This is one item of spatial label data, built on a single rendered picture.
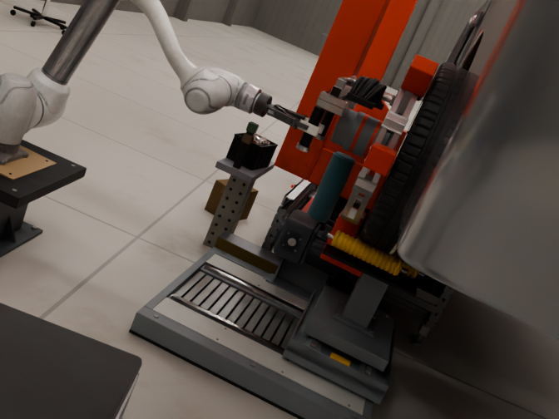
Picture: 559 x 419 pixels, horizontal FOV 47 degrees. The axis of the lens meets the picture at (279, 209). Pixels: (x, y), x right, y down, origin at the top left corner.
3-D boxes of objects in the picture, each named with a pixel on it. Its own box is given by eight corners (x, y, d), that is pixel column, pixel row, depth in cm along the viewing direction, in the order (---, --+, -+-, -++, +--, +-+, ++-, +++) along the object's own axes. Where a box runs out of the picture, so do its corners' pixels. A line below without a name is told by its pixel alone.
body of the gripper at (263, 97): (255, 111, 214) (281, 123, 213) (249, 113, 206) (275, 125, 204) (264, 91, 211) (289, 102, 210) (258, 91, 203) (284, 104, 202)
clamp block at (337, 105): (341, 116, 201) (348, 101, 200) (314, 105, 202) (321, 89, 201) (343, 115, 206) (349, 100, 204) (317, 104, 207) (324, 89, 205)
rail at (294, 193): (281, 246, 292) (300, 204, 285) (263, 237, 293) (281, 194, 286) (346, 165, 527) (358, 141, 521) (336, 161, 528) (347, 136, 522)
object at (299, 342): (378, 407, 213) (390, 383, 211) (280, 358, 217) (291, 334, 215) (387, 345, 261) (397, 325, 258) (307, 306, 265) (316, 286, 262)
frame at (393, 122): (352, 239, 201) (429, 75, 185) (333, 229, 202) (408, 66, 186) (367, 203, 253) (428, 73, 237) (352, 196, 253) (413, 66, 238)
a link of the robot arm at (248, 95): (232, 109, 206) (249, 116, 205) (242, 82, 203) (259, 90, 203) (239, 106, 215) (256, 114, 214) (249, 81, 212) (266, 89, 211)
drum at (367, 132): (383, 170, 214) (402, 132, 210) (326, 145, 217) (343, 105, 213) (386, 165, 228) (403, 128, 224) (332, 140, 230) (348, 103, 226)
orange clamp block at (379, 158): (388, 172, 194) (386, 177, 186) (363, 161, 195) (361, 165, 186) (398, 151, 192) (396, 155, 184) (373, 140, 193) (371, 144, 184)
